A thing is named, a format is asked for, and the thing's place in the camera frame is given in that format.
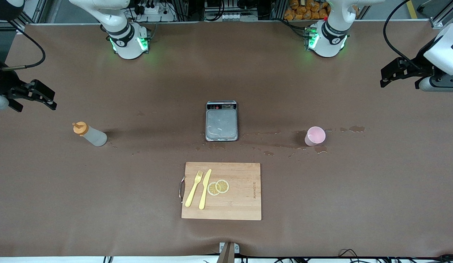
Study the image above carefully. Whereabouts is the silver digital kitchen scale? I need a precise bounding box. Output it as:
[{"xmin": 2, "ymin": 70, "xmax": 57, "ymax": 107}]
[{"xmin": 205, "ymin": 101, "xmax": 239, "ymax": 142}]

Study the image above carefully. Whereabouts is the black looped cable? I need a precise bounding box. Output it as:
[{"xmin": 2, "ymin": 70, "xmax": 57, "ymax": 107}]
[{"xmin": 338, "ymin": 249, "xmax": 363, "ymax": 260}]

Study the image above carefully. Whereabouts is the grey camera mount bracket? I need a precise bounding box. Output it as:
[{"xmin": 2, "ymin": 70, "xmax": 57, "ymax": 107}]
[{"xmin": 218, "ymin": 242, "xmax": 240, "ymax": 263}]

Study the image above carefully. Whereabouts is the pink plastic cup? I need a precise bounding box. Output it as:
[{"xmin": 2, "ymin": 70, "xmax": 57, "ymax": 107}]
[{"xmin": 304, "ymin": 126, "xmax": 326, "ymax": 147}]

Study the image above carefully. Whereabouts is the orange snack pile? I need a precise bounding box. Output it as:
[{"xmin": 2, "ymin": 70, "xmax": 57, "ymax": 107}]
[{"xmin": 283, "ymin": 0, "xmax": 331, "ymax": 21}]

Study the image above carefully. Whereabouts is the wooden cutting board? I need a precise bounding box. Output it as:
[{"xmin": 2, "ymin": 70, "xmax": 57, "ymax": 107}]
[{"xmin": 179, "ymin": 162, "xmax": 262, "ymax": 221}]

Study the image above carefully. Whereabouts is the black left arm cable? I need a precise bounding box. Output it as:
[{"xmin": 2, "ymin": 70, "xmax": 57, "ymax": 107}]
[{"xmin": 383, "ymin": 0, "xmax": 433, "ymax": 72}]

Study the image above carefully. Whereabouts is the clear sauce bottle orange cap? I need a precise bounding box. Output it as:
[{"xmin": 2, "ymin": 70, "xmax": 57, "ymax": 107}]
[{"xmin": 72, "ymin": 122, "xmax": 108, "ymax": 147}]

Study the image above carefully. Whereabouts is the yellow plastic knife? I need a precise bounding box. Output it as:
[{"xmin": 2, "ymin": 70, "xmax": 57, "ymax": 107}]
[{"xmin": 198, "ymin": 169, "xmax": 212, "ymax": 210}]

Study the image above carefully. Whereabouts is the yellow plastic fork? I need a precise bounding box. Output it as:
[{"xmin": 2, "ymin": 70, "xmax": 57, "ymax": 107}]
[{"xmin": 185, "ymin": 170, "xmax": 204, "ymax": 208}]

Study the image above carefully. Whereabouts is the brown table cover mat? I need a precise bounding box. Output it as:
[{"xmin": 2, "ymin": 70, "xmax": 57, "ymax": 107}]
[{"xmin": 0, "ymin": 20, "xmax": 453, "ymax": 258}]

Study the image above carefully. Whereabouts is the aluminium frame rail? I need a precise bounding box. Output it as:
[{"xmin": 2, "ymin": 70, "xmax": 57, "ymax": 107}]
[{"xmin": 416, "ymin": 0, "xmax": 453, "ymax": 29}]

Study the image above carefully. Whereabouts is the white power strip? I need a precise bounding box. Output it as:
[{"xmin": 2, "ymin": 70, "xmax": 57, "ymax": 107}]
[{"xmin": 136, "ymin": 4, "xmax": 176, "ymax": 23}]

